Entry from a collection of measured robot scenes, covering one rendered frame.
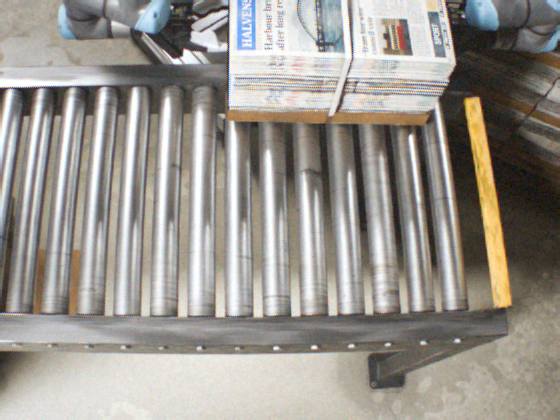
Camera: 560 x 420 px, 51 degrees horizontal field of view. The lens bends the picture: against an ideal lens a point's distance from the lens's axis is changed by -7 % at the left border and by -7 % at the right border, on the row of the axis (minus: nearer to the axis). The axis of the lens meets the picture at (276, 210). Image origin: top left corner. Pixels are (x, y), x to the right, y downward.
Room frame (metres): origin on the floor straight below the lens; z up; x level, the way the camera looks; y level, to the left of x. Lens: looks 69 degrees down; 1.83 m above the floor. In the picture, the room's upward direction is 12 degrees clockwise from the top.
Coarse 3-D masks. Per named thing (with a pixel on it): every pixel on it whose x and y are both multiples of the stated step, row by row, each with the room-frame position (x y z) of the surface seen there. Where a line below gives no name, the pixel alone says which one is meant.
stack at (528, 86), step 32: (480, 64) 1.04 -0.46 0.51; (512, 64) 1.03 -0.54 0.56; (544, 64) 1.03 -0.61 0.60; (480, 96) 1.04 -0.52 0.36; (512, 96) 1.02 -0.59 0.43; (544, 96) 1.03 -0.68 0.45; (512, 128) 1.02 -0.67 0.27; (544, 128) 1.00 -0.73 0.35; (512, 160) 1.00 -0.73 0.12; (544, 192) 0.97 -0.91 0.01
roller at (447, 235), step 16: (432, 112) 0.67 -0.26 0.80; (432, 128) 0.63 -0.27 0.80; (432, 144) 0.60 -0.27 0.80; (432, 160) 0.56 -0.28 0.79; (448, 160) 0.57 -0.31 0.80; (432, 176) 0.53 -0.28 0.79; (448, 176) 0.53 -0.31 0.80; (432, 192) 0.50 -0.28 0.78; (448, 192) 0.50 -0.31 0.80; (432, 208) 0.47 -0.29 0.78; (448, 208) 0.47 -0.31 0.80; (448, 224) 0.44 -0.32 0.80; (448, 240) 0.41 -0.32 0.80; (448, 256) 0.38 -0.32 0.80; (448, 272) 0.35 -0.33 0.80; (464, 272) 0.35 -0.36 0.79; (448, 288) 0.32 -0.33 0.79; (464, 288) 0.32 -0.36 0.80; (448, 304) 0.29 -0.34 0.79; (464, 304) 0.29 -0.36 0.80
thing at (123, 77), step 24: (0, 72) 0.56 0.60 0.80; (24, 72) 0.57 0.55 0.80; (48, 72) 0.58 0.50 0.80; (72, 72) 0.59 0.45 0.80; (96, 72) 0.60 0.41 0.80; (120, 72) 0.61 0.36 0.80; (144, 72) 0.62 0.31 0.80; (168, 72) 0.63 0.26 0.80; (192, 72) 0.64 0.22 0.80; (216, 72) 0.65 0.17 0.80; (456, 72) 0.78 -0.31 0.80; (0, 96) 0.53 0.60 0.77; (120, 96) 0.58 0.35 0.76; (456, 96) 0.73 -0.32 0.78
